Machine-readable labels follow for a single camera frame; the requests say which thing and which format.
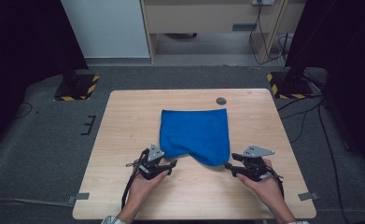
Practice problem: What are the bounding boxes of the light wooden desk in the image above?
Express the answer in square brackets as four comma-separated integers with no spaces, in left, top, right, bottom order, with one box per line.
[139,0,307,64]

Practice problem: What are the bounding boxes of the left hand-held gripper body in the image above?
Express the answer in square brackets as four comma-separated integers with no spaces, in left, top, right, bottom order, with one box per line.
[125,143,172,181]

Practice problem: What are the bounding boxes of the right hand-held gripper black cable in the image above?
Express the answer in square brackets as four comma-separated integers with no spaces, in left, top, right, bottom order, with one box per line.
[272,172,286,199]

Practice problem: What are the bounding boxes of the hand-held gripper black cable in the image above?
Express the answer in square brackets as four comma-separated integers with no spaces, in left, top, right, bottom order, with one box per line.
[120,172,141,210]
[272,172,286,199]

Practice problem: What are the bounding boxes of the white panel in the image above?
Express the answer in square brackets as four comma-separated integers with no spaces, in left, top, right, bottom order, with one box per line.
[61,0,150,59]

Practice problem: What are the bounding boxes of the grey tape piece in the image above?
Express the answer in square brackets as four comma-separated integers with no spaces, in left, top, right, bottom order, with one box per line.
[67,192,91,205]
[297,191,321,202]

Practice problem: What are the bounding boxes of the dark curtain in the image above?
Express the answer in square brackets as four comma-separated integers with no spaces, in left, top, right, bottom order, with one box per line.
[284,0,365,171]
[0,0,90,158]

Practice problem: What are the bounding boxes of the black yellow striped stand base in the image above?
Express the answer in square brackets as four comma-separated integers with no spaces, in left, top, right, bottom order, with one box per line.
[266,71,315,100]
[53,74,100,102]

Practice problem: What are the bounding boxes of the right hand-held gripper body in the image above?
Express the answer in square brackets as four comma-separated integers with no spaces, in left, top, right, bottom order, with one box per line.
[239,145,276,182]

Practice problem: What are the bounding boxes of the grey floor cable strip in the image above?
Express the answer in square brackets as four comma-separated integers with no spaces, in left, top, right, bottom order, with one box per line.
[0,198,76,208]

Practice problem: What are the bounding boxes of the left hand-held gripper black cable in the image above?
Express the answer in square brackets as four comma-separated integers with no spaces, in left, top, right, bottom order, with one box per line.
[120,172,141,210]

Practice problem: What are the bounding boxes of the long black floor cable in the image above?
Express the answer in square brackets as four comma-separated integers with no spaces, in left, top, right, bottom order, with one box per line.
[317,102,350,224]

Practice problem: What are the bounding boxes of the thin black floor cable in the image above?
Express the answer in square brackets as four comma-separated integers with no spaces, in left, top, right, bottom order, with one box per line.
[14,102,35,120]

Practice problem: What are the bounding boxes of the person's left hand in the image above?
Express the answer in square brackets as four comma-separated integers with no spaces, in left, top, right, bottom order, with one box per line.
[128,170,169,203]

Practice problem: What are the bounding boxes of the person's right hand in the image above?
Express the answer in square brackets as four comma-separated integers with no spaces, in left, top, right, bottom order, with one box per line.
[236,159,286,204]

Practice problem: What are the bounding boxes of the black hanging cables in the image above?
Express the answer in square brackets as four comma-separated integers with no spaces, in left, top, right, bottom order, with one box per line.
[248,0,291,67]

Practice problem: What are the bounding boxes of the blue cloth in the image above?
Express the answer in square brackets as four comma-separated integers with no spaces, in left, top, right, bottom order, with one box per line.
[159,107,232,167]

